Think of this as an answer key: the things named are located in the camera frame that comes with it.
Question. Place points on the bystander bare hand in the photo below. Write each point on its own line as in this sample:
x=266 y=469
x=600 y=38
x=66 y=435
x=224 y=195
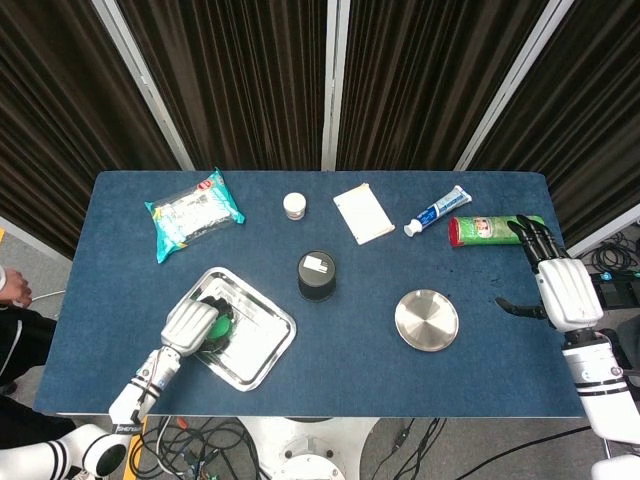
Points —
x=15 y=287

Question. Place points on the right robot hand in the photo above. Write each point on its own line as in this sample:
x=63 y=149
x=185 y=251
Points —
x=570 y=290

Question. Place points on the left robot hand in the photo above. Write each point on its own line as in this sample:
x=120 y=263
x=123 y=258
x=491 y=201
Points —
x=187 y=325

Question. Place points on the green round object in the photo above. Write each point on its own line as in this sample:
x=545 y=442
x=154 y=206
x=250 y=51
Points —
x=221 y=330

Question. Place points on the black cylindrical container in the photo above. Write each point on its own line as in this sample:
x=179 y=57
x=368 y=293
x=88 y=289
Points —
x=316 y=275

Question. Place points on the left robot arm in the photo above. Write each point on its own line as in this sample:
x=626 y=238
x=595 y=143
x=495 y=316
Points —
x=130 y=400

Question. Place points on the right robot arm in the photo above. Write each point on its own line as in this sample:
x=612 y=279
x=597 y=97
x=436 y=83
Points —
x=600 y=390

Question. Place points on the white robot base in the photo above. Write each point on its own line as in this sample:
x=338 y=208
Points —
x=310 y=445

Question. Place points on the black power strip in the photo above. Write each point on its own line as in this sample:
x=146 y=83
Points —
x=620 y=292

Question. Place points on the black trousers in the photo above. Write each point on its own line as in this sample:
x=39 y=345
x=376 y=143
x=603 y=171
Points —
x=25 y=350

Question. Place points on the square steel tray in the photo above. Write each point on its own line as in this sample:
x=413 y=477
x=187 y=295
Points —
x=260 y=345

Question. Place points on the green chips can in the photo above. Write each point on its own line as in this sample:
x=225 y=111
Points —
x=480 y=231

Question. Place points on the teal wet wipes pack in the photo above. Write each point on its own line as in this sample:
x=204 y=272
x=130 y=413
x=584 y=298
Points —
x=192 y=215

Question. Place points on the round steel plate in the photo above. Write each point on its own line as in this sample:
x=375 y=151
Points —
x=426 y=320

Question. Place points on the blue white toothpaste tube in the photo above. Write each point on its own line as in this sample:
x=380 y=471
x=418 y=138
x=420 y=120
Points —
x=440 y=209

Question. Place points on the small white jar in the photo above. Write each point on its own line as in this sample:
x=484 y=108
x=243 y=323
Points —
x=294 y=204

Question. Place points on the dark brown curtain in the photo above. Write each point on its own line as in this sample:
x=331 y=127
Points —
x=590 y=125
x=50 y=125
x=430 y=85
x=240 y=85

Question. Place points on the blue table cloth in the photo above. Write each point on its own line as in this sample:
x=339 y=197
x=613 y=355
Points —
x=350 y=370

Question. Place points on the flat white box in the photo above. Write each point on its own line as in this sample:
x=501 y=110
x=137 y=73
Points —
x=364 y=214

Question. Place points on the white partition post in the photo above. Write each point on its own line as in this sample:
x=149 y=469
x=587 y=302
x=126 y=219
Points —
x=145 y=85
x=605 y=232
x=35 y=240
x=334 y=85
x=515 y=85

